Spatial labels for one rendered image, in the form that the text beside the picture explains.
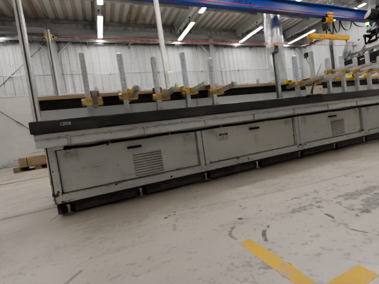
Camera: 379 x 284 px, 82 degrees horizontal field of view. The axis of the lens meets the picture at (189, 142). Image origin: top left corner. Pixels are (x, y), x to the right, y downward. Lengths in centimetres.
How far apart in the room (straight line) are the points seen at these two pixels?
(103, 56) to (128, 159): 775
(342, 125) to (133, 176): 278
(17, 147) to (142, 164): 748
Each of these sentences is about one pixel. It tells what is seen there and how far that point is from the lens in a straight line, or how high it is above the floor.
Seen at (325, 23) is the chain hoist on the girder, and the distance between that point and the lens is 809.
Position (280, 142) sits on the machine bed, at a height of 23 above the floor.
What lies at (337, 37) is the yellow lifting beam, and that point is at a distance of 833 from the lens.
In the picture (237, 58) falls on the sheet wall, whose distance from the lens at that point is 1150.
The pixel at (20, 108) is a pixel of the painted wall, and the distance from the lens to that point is 922.
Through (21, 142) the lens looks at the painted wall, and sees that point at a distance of 914.
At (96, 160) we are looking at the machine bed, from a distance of 191.
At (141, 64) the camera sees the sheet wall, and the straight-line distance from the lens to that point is 949.
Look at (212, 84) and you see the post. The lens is 194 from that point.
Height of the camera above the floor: 51
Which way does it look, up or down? 3 degrees down
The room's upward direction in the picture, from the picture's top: 8 degrees counter-clockwise
